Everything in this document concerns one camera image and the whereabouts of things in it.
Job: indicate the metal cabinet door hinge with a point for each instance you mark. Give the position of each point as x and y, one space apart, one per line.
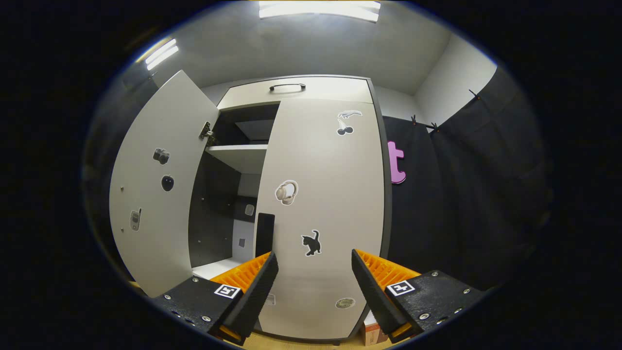
207 133

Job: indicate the black backdrop cloth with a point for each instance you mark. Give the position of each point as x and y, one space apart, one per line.
461 204

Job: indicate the white shoe cabinet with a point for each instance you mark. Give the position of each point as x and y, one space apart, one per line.
330 90

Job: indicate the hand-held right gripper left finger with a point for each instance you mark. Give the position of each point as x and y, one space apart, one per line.
255 296

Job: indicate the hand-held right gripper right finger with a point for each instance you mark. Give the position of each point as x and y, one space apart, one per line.
374 301

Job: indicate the white and orange book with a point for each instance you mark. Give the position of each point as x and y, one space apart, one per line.
371 333

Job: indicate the white cabinet door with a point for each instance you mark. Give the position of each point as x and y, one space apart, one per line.
155 253
330 194

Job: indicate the large ceiling light panel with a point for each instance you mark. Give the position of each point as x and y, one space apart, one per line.
318 10

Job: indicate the small ceiling light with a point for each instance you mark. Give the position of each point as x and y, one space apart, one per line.
162 54

